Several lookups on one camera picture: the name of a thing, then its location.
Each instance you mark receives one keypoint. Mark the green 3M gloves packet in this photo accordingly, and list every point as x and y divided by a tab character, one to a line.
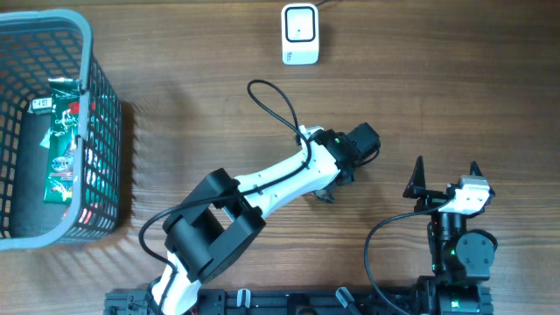
62	145

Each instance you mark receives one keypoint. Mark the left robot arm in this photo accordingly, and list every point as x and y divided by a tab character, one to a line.
217	222

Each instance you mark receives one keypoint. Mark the grey plastic shopping basket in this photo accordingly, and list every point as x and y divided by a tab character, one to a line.
73	197

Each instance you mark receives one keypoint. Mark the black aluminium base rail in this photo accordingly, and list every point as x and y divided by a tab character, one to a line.
306	302

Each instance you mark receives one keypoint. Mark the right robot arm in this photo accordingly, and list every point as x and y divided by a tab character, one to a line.
461	257

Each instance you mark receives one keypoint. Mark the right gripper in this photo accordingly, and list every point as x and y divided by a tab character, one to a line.
416	183

